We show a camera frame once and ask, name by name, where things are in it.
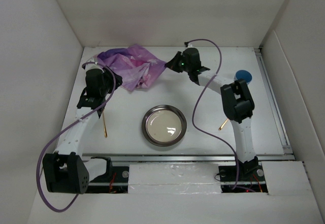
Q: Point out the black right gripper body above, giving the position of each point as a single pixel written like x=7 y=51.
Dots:
x=179 y=65

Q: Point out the purple Elsa placemat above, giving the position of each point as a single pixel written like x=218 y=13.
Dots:
x=138 y=67

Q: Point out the gold fork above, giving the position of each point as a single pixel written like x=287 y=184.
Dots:
x=104 y=123

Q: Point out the blue plastic cup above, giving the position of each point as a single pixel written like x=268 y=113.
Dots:
x=243 y=74

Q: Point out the steel plate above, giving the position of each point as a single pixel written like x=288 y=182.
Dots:
x=164 y=125

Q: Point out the gold spoon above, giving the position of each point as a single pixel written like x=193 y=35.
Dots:
x=223 y=124

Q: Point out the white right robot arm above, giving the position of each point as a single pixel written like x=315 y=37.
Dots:
x=237 y=104

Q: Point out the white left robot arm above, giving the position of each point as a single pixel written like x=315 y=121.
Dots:
x=64 y=169

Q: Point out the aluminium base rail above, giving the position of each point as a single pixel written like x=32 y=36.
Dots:
x=202 y=110

